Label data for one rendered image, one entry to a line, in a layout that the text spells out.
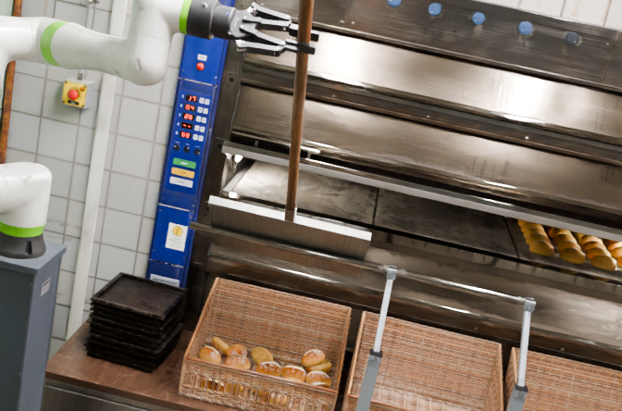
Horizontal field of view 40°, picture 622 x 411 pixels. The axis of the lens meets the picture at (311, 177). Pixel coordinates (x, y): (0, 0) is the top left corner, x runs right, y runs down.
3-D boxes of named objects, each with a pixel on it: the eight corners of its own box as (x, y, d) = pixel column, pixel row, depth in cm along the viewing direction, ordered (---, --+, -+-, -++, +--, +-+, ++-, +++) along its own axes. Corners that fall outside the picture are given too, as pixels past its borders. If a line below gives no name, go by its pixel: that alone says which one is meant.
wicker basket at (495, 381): (347, 370, 346) (361, 308, 339) (485, 404, 342) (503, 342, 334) (335, 433, 299) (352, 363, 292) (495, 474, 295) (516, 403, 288)
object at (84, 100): (67, 101, 333) (70, 76, 331) (92, 106, 333) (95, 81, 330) (59, 104, 326) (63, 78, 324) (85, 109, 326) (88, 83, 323)
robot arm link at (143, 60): (55, 18, 214) (93, 28, 222) (46, 63, 215) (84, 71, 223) (145, 35, 191) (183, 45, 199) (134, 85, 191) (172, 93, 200)
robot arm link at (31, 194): (-22, 224, 237) (-15, 158, 233) (30, 218, 249) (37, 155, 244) (2, 241, 229) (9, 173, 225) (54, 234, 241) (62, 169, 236)
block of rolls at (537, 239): (512, 211, 400) (515, 200, 399) (614, 234, 397) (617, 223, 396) (528, 254, 342) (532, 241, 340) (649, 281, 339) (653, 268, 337)
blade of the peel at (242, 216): (369, 240, 282) (371, 232, 283) (207, 203, 285) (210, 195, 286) (358, 278, 314) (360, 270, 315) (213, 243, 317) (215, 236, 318)
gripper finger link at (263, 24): (242, 30, 199) (242, 25, 199) (290, 34, 199) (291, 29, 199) (242, 19, 195) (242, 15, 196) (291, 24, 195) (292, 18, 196)
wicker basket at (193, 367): (203, 337, 348) (215, 274, 341) (339, 368, 346) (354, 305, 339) (174, 395, 301) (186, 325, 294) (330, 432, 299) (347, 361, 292)
